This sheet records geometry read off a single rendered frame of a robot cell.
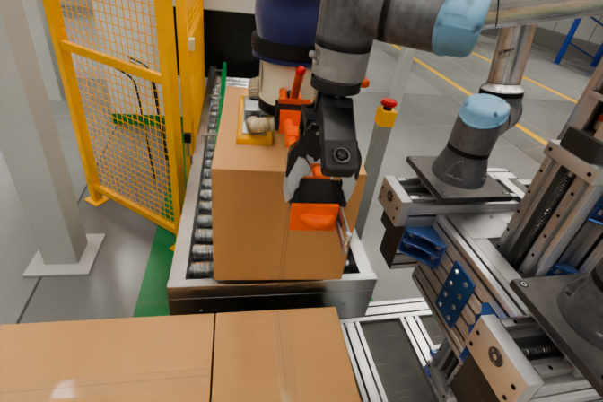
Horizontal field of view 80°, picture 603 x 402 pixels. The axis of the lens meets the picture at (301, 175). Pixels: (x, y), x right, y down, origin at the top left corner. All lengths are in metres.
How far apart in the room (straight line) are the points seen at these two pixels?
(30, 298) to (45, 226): 0.34
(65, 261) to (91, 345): 1.07
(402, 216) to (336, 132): 0.63
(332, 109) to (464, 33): 0.18
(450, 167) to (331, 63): 0.68
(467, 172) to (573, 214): 0.27
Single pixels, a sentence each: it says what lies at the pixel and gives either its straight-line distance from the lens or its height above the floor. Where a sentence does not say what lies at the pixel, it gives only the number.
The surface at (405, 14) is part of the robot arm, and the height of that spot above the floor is 1.50.
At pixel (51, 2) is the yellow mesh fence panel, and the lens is 2.23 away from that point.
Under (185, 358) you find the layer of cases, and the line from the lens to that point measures 1.19.
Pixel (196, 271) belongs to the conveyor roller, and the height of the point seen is 0.54.
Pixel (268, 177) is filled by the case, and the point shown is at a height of 1.05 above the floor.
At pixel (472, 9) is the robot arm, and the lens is 0.46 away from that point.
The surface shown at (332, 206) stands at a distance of 0.56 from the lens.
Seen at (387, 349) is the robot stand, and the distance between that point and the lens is 1.68.
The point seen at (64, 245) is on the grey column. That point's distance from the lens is 2.20.
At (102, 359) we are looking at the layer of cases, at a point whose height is 0.54.
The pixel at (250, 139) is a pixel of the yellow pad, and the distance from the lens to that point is 1.02.
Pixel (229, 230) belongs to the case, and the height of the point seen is 0.87.
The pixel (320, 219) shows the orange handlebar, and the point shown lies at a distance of 0.55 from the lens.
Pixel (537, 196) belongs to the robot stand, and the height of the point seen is 1.11.
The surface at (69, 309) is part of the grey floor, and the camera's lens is 2.10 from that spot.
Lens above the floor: 1.56
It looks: 33 degrees down
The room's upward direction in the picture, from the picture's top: 8 degrees clockwise
